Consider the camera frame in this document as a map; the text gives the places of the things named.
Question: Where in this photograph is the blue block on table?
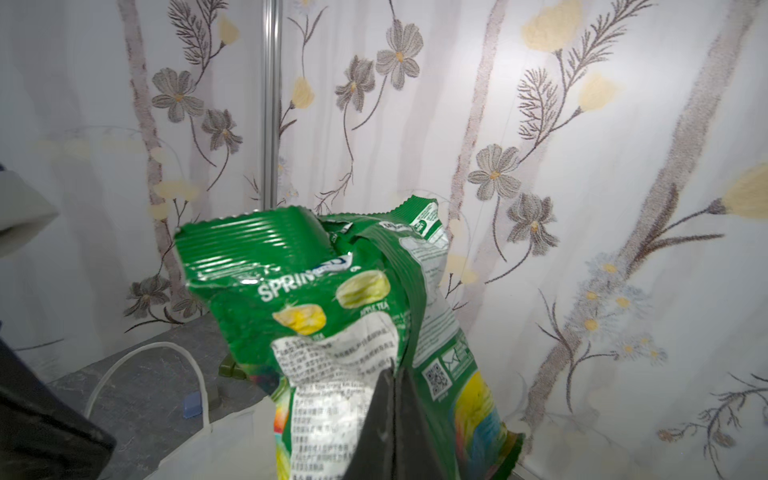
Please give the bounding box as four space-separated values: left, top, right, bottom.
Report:
182 391 203 419

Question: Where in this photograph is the aluminium corner post left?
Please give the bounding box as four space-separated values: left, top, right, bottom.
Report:
262 0 283 210

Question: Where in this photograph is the white paper bag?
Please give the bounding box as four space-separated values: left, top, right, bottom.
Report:
84 342 278 479

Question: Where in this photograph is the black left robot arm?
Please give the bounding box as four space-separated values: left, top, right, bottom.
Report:
1 168 116 479

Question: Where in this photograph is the green candy packet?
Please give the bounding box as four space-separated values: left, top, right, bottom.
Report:
175 196 524 479

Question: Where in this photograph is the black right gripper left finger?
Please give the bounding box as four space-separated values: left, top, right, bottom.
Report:
342 368 395 480

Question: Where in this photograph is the green block on table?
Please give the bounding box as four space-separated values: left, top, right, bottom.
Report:
218 354 248 380

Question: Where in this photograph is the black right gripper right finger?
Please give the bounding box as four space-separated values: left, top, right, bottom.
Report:
394 368 449 480

